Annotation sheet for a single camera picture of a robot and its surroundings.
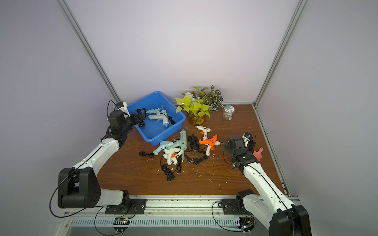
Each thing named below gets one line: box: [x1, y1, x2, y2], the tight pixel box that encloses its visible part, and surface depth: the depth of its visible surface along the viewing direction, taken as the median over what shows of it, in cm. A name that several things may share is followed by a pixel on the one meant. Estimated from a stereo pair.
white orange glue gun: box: [160, 147, 183, 166], surface depth 91 cm
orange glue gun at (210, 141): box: [198, 134, 219, 151], surface depth 96 cm
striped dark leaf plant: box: [204, 85, 224, 112], surface depth 94 cm
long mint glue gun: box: [170, 128, 188, 163], surface depth 94 cm
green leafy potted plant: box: [174, 87, 211, 126], surface depth 93 cm
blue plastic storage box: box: [127, 91, 187, 146], surface depth 110 cm
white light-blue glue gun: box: [148, 109, 170, 128], surface depth 111 cm
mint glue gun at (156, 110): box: [146, 107, 161, 117], surface depth 115 cm
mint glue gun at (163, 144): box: [153, 140, 174, 156], surface depth 94 cm
